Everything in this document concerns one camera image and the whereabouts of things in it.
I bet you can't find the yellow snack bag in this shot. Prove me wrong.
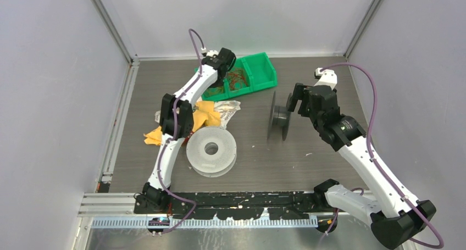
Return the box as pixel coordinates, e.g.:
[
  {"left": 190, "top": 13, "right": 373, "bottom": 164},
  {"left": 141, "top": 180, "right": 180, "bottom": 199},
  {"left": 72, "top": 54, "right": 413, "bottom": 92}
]
[{"left": 144, "top": 101, "right": 221, "bottom": 146}]

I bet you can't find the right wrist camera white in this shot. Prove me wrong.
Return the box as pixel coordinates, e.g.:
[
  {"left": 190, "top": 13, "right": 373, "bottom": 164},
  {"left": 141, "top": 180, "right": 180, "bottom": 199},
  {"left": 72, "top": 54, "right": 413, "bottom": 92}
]
[{"left": 314, "top": 68, "right": 338, "bottom": 90}]

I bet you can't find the white slotted cable duct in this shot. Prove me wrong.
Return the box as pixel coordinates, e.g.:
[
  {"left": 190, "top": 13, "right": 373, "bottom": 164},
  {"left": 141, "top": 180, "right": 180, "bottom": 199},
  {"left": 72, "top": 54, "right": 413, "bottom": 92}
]
[{"left": 91, "top": 216, "right": 318, "bottom": 229}]

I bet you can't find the floral patterned cloth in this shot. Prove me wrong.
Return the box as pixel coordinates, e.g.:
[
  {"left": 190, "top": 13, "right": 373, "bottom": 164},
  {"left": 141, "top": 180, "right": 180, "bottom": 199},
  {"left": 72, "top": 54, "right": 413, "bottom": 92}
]
[{"left": 155, "top": 100, "right": 242, "bottom": 130}]

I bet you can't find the white plastic cable spool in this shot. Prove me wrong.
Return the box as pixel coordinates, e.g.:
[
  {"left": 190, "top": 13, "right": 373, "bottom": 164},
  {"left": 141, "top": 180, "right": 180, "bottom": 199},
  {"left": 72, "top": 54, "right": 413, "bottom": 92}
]
[{"left": 186, "top": 126, "right": 237, "bottom": 178}]

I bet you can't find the red wire bundle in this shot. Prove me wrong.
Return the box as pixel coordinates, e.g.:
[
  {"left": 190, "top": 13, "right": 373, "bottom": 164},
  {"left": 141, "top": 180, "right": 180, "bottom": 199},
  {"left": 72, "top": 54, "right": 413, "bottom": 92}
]
[{"left": 225, "top": 68, "right": 251, "bottom": 92}]

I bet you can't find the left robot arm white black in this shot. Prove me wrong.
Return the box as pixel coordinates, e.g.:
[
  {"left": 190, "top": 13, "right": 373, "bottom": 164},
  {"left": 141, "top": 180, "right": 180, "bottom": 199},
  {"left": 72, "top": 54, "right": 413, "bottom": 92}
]
[{"left": 134, "top": 48, "right": 236, "bottom": 214}]

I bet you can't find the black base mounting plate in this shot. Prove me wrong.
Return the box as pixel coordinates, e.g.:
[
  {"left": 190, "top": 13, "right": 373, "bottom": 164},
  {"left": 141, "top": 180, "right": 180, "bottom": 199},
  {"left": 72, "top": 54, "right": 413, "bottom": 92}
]
[{"left": 133, "top": 191, "right": 350, "bottom": 221}]

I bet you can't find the dark grey cable spool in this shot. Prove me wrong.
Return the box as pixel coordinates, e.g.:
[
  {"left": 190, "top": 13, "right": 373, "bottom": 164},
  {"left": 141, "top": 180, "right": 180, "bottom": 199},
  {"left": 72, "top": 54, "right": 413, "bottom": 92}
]
[{"left": 267, "top": 91, "right": 291, "bottom": 141}]

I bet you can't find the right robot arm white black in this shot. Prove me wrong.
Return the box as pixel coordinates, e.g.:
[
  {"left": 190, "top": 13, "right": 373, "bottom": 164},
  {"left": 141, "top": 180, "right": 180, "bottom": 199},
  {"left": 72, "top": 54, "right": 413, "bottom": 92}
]
[{"left": 286, "top": 83, "right": 436, "bottom": 249}]

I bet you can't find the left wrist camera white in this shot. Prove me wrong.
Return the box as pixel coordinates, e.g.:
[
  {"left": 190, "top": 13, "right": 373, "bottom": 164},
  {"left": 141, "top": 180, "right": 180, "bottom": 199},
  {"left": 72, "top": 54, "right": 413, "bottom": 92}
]
[{"left": 201, "top": 47, "right": 219, "bottom": 58}]

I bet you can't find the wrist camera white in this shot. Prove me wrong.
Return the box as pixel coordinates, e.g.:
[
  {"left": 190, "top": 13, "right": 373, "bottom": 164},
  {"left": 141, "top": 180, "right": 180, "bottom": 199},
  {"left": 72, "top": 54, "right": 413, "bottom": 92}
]
[
  {"left": 314, "top": 68, "right": 338, "bottom": 90},
  {"left": 201, "top": 47, "right": 219, "bottom": 58}
]

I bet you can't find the green three-compartment bin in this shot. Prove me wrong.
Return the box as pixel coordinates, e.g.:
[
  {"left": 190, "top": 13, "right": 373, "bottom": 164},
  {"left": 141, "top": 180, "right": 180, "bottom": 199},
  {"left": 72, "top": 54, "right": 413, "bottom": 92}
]
[{"left": 201, "top": 52, "right": 278, "bottom": 102}]

